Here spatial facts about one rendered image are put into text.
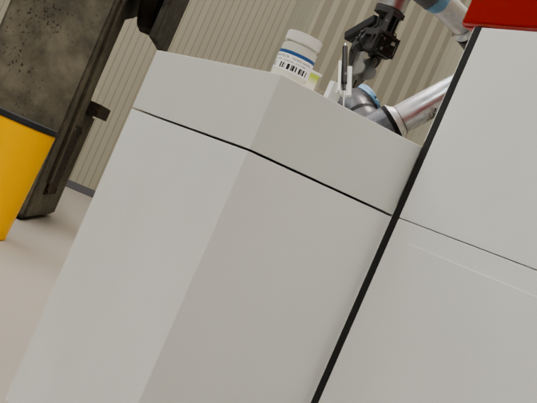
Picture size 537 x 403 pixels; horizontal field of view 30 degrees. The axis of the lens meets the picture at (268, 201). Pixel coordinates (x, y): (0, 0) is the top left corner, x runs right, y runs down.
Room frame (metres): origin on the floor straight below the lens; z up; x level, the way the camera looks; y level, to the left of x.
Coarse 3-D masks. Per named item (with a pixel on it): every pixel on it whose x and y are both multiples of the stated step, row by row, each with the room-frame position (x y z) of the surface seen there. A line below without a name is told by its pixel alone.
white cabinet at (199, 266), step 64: (128, 128) 2.30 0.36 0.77; (128, 192) 2.17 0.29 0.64; (192, 192) 1.91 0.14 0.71; (256, 192) 1.81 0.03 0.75; (320, 192) 1.87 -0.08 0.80; (128, 256) 2.05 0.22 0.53; (192, 256) 1.82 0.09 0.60; (256, 256) 1.84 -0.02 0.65; (320, 256) 1.90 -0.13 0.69; (64, 320) 2.20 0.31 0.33; (128, 320) 1.94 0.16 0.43; (192, 320) 1.80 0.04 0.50; (256, 320) 1.86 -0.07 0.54; (320, 320) 1.93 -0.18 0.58; (64, 384) 2.08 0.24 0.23; (128, 384) 1.84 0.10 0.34; (192, 384) 1.83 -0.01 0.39; (256, 384) 1.89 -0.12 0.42
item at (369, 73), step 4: (364, 60) 2.54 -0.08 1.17; (368, 60) 2.54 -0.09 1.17; (372, 60) 2.54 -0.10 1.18; (376, 60) 2.53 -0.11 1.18; (368, 64) 2.54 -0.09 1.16; (372, 64) 2.53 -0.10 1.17; (368, 68) 2.53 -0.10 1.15; (372, 68) 2.52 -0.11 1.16; (364, 72) 2.54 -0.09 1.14; (368, 72) 2.53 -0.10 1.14; (372, 72) 2.51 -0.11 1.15; (356, 76) 2.55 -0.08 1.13; (360, 76) 2.54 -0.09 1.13; (364, 76) 2.53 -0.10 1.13; (368, 76) 2.52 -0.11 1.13; (372, 76) 2.51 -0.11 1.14; (356, 80) 2.53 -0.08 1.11; (360, 80) 2.54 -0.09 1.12; (364, 80) 2.53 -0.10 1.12; (356, 84) 2.54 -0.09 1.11; (360, 84) 2.54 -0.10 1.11
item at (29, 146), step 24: (0, 120) 4.99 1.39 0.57; (24, 120) 4.99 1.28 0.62; (0, 144) 4.99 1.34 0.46; (24, 144) 5.02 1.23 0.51; (48, 144) 5.13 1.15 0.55; (0, 168) 5.00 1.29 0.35; (24, 168) 5.06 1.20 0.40; (0, 192) 5.02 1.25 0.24; (24, 192) 5.13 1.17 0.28; (0, 216) 5.06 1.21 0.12; (0, 240) 5.14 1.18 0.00
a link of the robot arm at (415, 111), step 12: (444, 84) 2.82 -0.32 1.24; (420, 96) 2.82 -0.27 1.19; (432, 96) 2.81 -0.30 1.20; (360, 108) 2.85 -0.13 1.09; (372, 108) 2.86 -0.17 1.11; (384, 108) 2.82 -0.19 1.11; (396, 108) 2.82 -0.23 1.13; (408, 108) 2.81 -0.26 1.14; (420, 108) 2.81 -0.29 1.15; (432, 108) 2.81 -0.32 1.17; (372, 120) 2.80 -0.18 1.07; (384, 120) 2.80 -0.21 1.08; (396, 120) 2.80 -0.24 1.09; (408, 120) 2.81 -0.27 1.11; (420, 120) 2.82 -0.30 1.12; (396, 132) 2.80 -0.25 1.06
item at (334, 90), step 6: (348, 66) 2.25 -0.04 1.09; (348, 72) 2.24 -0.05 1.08; (348, 78) 2.23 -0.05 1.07; (330, 84) 2.23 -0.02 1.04; (336, 84) 2.23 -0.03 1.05; (348, 84) 2.22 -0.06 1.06; (330, 90) 2.22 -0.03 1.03; (336, 90) 2.20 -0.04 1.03; (342, 90) 2.21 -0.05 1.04; (348, 90) 2.21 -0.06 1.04; (324, 96) 2.23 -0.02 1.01; (330, 96) 2.23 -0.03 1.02; (336, 96) 2.23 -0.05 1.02; (342, 96) 2.21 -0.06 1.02; (348, 96) 2.21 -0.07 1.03; (336, 102) 2.24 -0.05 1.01
